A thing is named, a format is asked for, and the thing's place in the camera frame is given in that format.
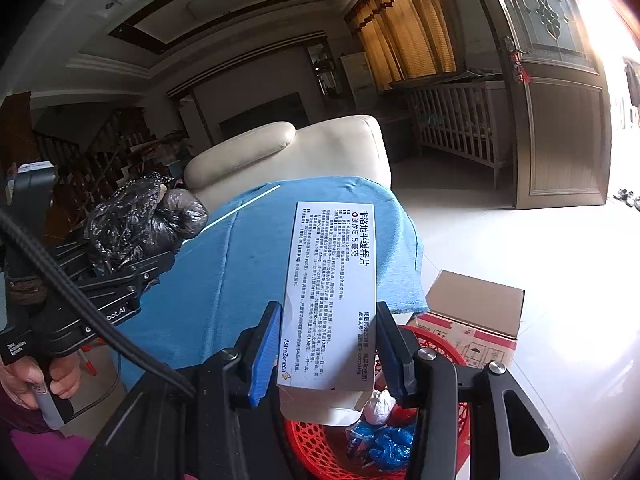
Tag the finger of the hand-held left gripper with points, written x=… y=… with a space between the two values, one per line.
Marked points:
x=72 y=260
x=140 y=272

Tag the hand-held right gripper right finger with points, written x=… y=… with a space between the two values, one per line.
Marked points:
x=392 y=355

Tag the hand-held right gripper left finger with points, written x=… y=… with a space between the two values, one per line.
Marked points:
x=265 y=355

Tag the black plastic bag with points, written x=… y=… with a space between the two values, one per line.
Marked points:
x=135 y=220

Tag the blue plastic bag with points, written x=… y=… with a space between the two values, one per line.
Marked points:
x=395 y=440
x=387 y=460

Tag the medicine box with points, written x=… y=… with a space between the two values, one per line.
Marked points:
x=325 y=285

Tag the red plastic mesh basket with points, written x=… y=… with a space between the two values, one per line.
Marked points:
x=315 y=450

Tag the person's left hand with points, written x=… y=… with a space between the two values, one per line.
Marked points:
x=65 y=380

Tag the white crumpled paper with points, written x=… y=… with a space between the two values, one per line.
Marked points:
x=380 y=407

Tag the blue white patterned wrapper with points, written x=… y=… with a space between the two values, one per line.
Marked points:
x=355 y=440

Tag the blue tablecloth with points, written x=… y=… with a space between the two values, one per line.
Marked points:
x=250 y=260

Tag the cardboard box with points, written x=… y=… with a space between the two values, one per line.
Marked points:
x=475 y=300

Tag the wooden staircase railing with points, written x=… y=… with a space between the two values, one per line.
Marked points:
x=100 y=160

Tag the white thin stick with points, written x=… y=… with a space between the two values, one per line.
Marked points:
x=245 y=207

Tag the person's magenta clothing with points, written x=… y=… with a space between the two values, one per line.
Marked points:
x=35 y=460

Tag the black television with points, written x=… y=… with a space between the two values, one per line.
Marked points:
x=260 y=117

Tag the cream leather sofa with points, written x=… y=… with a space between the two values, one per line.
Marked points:
x=340 y=155

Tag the white baby crib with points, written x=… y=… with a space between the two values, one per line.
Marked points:
x=460 y=125

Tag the wooden door with glass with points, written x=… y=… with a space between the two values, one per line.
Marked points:
x=565 y=135

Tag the white standing air conditioner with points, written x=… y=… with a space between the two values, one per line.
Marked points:
x=357 y=72

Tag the red door tassel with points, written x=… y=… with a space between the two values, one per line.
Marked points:
x=520 y=67

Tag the yellow curtains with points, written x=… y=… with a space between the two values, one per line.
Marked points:
x=410 y=30

